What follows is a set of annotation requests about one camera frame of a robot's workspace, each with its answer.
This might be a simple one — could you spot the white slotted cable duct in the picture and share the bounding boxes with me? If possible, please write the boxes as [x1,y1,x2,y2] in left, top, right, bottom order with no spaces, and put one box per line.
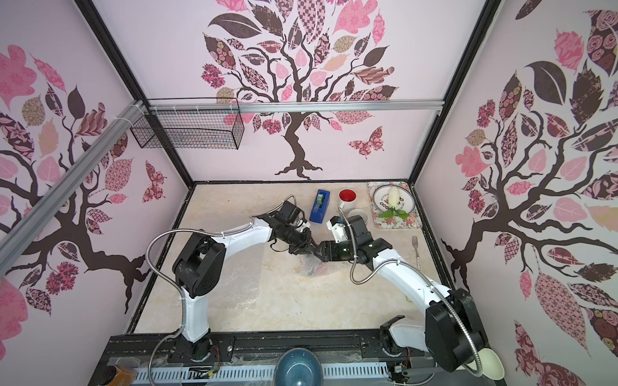
[131,363,390,385]

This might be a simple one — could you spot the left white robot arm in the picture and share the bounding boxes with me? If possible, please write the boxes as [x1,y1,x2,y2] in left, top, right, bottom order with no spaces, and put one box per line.
[172,200,315,362]

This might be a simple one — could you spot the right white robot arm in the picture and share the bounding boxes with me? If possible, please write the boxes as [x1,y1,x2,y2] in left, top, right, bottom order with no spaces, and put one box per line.
[315,216,489,377]

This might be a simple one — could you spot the white decorated plate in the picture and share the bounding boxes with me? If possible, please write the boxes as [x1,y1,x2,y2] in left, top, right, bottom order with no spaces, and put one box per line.
[372,185,416,215]

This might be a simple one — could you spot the cream ladle grey handle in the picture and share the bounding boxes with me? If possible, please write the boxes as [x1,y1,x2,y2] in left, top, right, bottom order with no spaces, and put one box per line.
[402,348,505,381]

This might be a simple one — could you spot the white green toy vegetable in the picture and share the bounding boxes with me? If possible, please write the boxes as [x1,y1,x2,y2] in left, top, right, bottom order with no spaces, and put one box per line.
[378,187,410,220]

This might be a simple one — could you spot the rear aluminium frame bar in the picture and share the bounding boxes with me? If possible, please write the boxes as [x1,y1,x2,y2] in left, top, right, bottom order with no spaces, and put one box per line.
[148,100,444,114]

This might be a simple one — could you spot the blue ceramic bowl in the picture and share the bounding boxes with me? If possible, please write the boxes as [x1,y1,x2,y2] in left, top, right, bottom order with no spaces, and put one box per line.
[273,347,324,386]

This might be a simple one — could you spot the left aluminium frame bar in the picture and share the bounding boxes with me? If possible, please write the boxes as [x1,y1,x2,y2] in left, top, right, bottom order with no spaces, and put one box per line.
[1,101,146,276]

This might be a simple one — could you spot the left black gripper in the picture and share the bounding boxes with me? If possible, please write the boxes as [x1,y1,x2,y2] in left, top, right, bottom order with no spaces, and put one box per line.
[282,224,319,255]

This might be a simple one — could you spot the metal fork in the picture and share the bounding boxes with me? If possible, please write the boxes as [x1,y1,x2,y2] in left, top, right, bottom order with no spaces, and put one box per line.
[411,235,422,270]

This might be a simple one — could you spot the brown jar black lid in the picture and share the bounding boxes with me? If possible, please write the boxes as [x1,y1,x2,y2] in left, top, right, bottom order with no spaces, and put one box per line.
[97,365,137,386]

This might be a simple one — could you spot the blue tape dispenser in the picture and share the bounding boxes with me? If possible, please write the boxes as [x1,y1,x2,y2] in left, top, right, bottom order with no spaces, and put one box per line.
[310,189,330,224]

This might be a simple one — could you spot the aluminium frame bar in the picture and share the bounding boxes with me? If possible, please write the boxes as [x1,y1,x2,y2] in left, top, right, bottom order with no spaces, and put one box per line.
[148,100,444,114]
[1,101,146,276]

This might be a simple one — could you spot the white mug red interior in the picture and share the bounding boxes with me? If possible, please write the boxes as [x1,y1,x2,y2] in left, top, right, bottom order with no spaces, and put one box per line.
[338,188,357,212]

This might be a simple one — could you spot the left metal flex conduit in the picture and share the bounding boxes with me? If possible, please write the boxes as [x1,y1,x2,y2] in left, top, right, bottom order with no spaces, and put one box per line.
[143,194,296,339]

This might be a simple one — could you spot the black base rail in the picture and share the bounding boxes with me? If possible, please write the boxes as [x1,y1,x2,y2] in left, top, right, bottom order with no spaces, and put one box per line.
[89,326,505,386]

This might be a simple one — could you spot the black wire basket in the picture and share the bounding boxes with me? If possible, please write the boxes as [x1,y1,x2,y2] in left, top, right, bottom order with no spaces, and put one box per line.
[131,96,245,150]

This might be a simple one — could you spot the lavender mug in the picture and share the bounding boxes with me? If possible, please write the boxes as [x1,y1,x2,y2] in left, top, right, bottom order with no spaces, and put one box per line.
[348,208,369,224]

